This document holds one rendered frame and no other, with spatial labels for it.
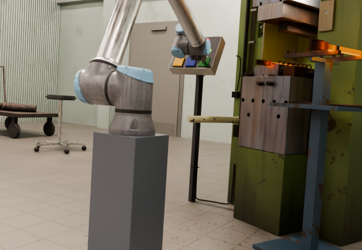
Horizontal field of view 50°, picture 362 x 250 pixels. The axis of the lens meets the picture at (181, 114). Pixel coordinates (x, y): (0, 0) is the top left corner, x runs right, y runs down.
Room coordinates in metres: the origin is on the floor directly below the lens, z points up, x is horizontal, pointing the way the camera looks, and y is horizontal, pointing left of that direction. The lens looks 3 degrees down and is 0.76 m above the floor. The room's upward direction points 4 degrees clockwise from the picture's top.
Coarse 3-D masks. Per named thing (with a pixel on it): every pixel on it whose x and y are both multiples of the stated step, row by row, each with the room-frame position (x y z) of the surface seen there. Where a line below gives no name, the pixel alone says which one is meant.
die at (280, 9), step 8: (264, 8) 2.44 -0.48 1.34; (272, 8) 2.39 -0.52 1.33; (280, 8) 2.34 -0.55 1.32; (288, 8) 2.35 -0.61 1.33; (296, 8) 2.40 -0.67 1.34; (304, 8) 2.44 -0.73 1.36; (264, 16) 2.44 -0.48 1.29; (272, 16) 2.38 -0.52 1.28; (280, 16) 2.33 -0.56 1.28; (288, 16) 2.36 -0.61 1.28; (296, 16) 2.40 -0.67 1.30; (304, 16) 2.44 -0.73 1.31; (312, 16) 2.49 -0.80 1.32; (272, 24) 2.56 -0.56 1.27; (304, 24) 2.50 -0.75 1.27; (312, 24) 2.49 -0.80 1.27
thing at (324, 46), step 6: (312, 42) 1.68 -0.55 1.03; (318, 42) 1.70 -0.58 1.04; (324, 42) 1.71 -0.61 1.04; (312, 48) 1.67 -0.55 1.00; (318, 48) 1.70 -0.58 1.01; (324, 48) 1.71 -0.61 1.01; (330, 48) 1.73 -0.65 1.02; (342, 48) 1.78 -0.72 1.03; (348, 48) 1.81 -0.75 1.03; (354, 54) 1.86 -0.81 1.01; (360, 54) 1.86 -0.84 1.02
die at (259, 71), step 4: (272, 64) 2.36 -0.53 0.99; (276, 64) 2.33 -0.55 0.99; (280, 64) 2.33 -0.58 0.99; (256, 68) 2.47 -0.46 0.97; (260, 68) 2.44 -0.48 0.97; (264, 68) 2.41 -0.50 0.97; (268, 68) 2.38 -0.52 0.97; (272, 68) 2.36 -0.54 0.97; (276, 68) 2.33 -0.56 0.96; (308, 68) 2.49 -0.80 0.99; (256, 72) 2.46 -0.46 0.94; (260, 72) 2.44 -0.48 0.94; (264, 72) 2.41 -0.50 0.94; (268, 72) 2.38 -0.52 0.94; (272, 72) 2.36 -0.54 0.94; (276, 72) 2.33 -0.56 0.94; (256, 76) 2.46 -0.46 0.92; (260, 76) 2.44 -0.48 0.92
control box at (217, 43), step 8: (216, 40) 2.71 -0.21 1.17; (224, 40) 2.75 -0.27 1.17; (216, 48) 2.67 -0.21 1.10; (208, 56) 2.66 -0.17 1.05; (216, 56) 2.65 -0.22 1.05; (184, 64) 2.72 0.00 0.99; (208, 64) 2.63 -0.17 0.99; (216, 64) 2.66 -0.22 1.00; (176, 72) 2.78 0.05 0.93; (184, 72) 2.75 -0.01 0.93; (192, 72) 2.71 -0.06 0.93; (200, 72) 2.68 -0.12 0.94; (208, 72) 2.65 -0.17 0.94
